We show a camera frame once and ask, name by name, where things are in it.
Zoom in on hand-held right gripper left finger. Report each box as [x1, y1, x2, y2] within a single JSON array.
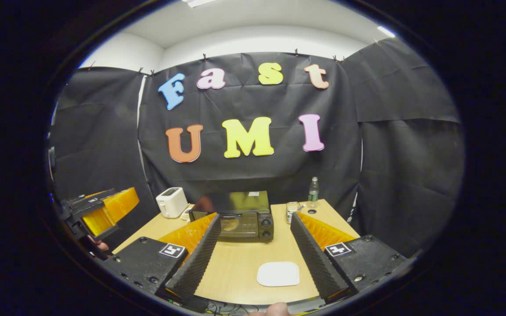
[[103, 213, 222, 302]]

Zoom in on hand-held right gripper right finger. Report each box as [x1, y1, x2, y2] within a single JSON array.
[[290, 212, 408, 304]]

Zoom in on black electric oven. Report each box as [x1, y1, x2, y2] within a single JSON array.
[[189, 190, 275, 243]]

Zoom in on white flat plate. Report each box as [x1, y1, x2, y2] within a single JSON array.
[[257, 262, 300, 288]]

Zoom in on white toaster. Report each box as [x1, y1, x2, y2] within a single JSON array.
[[155, 187, 189, 219]]

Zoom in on green plastic bottle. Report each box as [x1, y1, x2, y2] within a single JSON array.
[[308, 176, 320, 208]]

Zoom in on black backdrop cloth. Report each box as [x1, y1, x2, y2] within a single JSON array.
[[49, 37, 465, 259]]

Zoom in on row of small cloth clips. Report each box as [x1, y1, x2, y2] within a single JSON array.
[[88, 39, 381, 77]]

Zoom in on small clear container with handle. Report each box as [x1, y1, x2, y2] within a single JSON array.
[[286, 201, 307, 225]]

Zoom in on cables under table edge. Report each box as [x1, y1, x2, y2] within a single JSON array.
[[202, 300, 260, 316]]

